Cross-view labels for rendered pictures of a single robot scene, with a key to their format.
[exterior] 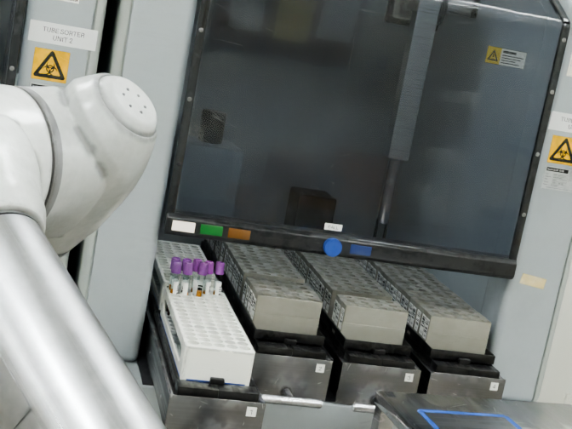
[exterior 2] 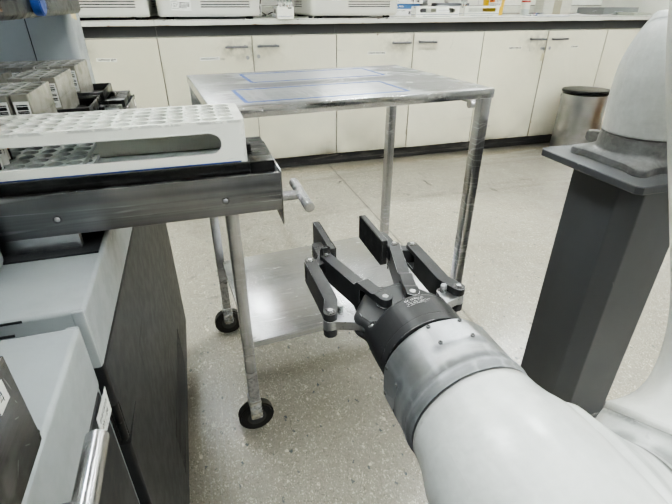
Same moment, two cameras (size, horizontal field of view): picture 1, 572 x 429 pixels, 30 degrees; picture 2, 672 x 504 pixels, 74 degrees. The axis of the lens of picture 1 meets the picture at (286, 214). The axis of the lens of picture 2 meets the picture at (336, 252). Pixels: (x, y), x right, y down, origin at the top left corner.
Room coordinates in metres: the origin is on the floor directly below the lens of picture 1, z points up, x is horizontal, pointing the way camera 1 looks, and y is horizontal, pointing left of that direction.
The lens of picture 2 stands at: (1.33, 0.62, 0.98)
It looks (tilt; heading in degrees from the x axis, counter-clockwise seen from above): 29 degrees down; 267
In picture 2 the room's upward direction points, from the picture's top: straight up
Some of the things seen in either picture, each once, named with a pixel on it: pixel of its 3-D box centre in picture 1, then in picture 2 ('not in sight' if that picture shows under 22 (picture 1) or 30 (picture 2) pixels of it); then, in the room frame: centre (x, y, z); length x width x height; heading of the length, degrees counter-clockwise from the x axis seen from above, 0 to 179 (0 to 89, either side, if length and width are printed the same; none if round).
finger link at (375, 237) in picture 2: not in sight; (372, 238); (1.27, 0.17, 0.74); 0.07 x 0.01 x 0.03; 104
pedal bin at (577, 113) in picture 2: not in sight; (578, 121); (-0.57, -2.56, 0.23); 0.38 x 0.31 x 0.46; 104
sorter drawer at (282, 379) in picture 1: (253, 311); not in sight; (1.94, 0.03, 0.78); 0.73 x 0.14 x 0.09; 14
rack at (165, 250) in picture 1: (180, 278); not in sight; (1.87, 0.17, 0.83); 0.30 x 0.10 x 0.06; 14
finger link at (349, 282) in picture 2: not in sight; (352, 287); (1.30, 0.27, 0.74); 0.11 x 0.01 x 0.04; 120
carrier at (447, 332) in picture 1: (455, 334); (79, 78); (1.78, -0.33, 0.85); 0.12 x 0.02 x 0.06; 103
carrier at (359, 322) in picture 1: (372, 323); (61, 92); (1.75, -0.18, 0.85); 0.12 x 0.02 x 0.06; 104
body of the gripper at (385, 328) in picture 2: not in sight; (406, 324); (1.25, 0.32, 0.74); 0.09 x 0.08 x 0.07; 104
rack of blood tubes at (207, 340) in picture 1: (203, 335); (114, 145); (1.56, 0.09, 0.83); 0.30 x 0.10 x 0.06; 14
